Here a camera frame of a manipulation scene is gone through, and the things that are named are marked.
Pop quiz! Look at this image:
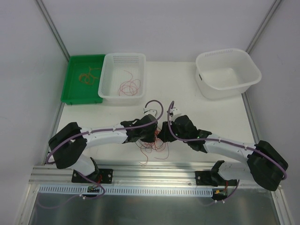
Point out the bundle of wires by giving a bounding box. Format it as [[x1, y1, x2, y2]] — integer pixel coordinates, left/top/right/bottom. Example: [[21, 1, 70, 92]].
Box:
[[137, 131, 170, 165]]

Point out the orange wire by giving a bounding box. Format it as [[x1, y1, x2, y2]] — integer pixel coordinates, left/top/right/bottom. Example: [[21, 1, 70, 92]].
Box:
[[78, 66, 103, 85]]

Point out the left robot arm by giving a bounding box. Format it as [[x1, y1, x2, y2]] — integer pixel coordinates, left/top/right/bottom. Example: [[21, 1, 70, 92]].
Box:
[[48, 114, 158, 183]]

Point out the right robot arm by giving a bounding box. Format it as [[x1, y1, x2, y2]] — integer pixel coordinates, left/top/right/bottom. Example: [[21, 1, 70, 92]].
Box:
[[158, 115, 288, 191]]

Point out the white perforated plastic basket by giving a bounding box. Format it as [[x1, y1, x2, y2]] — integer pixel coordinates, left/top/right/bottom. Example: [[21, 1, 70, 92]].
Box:
[[98, 53, 147, 104]]

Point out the white plastic tub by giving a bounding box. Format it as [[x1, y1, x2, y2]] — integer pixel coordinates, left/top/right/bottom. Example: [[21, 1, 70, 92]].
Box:
[[195, 48, 262, 100]]

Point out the green plastic tray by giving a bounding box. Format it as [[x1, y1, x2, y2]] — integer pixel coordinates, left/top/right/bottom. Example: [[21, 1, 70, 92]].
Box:
[[61, 54, 105, 105]]

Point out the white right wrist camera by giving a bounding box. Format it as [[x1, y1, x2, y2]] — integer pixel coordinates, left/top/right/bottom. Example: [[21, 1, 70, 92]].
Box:
[[169, 107, 182, 120]]

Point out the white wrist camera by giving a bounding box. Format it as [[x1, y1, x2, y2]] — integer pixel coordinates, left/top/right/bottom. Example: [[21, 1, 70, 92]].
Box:
[[143, 108, 158, 118], [169, 107, 182, 120]]

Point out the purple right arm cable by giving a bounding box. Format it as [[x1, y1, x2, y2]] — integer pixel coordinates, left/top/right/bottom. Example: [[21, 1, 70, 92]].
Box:
[[166, 101, 289, 180]]

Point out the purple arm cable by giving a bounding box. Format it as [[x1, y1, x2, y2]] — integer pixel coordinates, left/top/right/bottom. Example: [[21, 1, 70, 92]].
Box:
[[45, 100, 165, 165], [166, 101, 289, 180]]

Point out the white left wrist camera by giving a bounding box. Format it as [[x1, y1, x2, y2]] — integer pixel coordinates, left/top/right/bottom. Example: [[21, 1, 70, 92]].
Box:
[[143, 108, 158, 118]]

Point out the aluminium mounting rail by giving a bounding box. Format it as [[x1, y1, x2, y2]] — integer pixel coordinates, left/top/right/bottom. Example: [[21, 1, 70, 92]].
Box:
[[29, 160, 214, 187]]

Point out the red wire in basket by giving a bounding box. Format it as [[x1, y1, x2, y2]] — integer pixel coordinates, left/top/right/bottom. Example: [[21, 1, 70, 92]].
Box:
[[118, 69, 142, 97]]

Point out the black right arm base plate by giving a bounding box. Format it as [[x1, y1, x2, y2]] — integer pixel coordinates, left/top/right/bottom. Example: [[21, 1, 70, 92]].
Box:
[[195, 171, 214, 186]]

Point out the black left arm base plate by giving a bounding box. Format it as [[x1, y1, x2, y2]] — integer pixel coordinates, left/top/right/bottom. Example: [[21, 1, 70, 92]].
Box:
[[71, 169, 113, 184]]

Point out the white slotted cable duct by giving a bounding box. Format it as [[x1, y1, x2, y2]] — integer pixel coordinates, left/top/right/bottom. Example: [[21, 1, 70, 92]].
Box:
[[38, 185, 213, 197]]

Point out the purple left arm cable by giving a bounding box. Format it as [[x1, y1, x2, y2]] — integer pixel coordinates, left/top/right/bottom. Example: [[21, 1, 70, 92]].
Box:
[[45, 100, 165, 165]]

